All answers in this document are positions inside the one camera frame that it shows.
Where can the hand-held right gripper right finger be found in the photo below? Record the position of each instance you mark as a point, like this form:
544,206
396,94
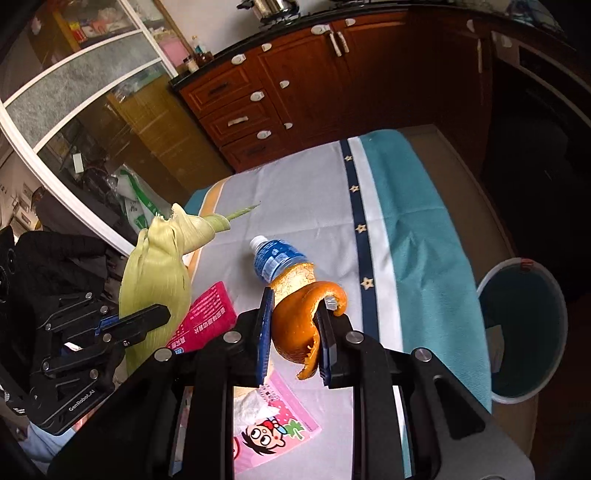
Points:
325,350

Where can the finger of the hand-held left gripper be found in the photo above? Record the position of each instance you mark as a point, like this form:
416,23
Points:
143,321
108,322

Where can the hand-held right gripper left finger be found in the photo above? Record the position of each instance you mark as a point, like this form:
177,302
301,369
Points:
264,337

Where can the large curled orange peel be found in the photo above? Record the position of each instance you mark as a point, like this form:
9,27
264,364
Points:
291,332

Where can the green corn husk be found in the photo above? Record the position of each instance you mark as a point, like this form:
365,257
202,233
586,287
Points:
157,267

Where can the white round bin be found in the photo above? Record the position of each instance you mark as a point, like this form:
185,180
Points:
521,323

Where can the person's jeans leg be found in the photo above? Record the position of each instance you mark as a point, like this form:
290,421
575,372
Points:
41,443

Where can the red paper packet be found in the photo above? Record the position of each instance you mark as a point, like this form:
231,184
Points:
207,314

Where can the crumpled white tissue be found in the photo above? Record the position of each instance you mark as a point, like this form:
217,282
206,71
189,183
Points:
251,404

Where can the pink cartoon packet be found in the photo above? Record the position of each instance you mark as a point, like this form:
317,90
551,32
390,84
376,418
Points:
286,415

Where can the plastic water bottle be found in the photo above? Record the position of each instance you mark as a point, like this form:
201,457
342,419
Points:
277,256

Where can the green white plastic bag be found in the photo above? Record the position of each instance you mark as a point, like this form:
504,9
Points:
138,203

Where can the striped tablecloth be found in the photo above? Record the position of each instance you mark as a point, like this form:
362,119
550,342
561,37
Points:
314,194

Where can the small white box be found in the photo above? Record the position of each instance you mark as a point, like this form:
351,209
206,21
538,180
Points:
78,164

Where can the brown wooden drawer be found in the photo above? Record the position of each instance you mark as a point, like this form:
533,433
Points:
217,87
251,150
240,117

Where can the white framed glass sliding door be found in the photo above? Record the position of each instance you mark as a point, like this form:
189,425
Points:
69,78

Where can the small glass jar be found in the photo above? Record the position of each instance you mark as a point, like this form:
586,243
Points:
192,64

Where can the pink box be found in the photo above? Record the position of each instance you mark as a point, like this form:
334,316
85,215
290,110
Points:
168,53

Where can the brown wooden kitchen cabinet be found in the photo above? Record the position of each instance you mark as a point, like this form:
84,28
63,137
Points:
369,83

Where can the clear bottle blue label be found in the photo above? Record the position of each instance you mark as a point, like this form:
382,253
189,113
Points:
201,48

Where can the white cabinet safety latches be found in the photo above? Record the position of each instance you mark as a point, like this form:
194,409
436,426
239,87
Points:
318,30

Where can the dark kitchen appliance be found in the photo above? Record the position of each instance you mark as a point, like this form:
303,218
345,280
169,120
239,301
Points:
545,115

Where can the steel cooking pot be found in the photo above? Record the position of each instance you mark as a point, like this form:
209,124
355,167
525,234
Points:
272,7

